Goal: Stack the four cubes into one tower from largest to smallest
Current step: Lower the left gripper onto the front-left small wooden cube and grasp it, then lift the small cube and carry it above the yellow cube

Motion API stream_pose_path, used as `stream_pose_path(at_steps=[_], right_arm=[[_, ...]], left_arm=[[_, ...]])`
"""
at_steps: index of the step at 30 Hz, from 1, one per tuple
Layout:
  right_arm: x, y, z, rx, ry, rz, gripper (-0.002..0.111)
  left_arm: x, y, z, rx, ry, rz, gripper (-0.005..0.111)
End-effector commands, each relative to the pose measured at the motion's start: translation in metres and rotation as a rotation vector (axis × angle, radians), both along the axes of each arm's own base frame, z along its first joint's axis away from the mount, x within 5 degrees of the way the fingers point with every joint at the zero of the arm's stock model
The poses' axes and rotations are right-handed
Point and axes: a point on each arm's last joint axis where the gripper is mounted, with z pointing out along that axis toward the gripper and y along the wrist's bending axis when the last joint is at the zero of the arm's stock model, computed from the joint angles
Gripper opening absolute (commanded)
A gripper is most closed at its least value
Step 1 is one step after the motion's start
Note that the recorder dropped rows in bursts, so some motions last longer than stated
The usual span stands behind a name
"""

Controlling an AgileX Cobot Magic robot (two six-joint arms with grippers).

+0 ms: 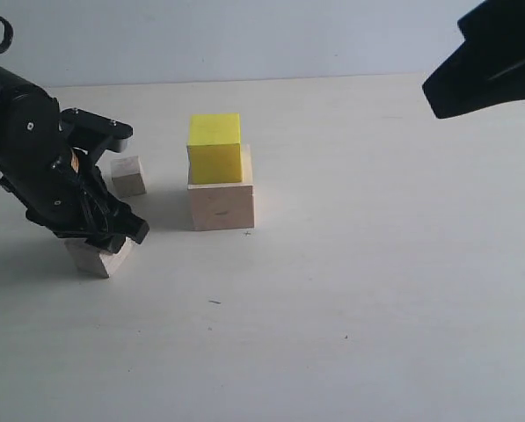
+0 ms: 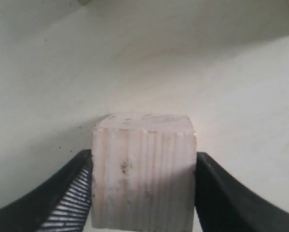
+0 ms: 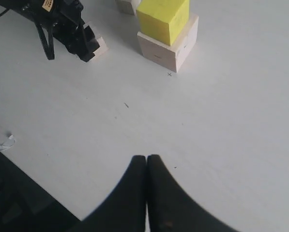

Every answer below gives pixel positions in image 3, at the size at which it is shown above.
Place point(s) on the small wooden cube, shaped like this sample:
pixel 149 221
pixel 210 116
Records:
pixel 127 6

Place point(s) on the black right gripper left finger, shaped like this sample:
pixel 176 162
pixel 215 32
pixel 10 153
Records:
pixel 124 210

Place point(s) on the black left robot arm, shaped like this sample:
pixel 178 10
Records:
pixel 4 3

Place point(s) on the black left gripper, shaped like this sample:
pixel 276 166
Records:
pixel 61 20

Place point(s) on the large wooden cube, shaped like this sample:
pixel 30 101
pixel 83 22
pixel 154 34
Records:
pixel 171 57

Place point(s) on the yellow cube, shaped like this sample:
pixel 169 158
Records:
pixel 163 20

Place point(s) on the white paper tag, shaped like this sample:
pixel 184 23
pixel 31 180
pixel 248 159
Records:
pixel 8 143

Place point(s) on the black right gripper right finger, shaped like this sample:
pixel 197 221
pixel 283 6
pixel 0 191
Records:
pixel 170 208

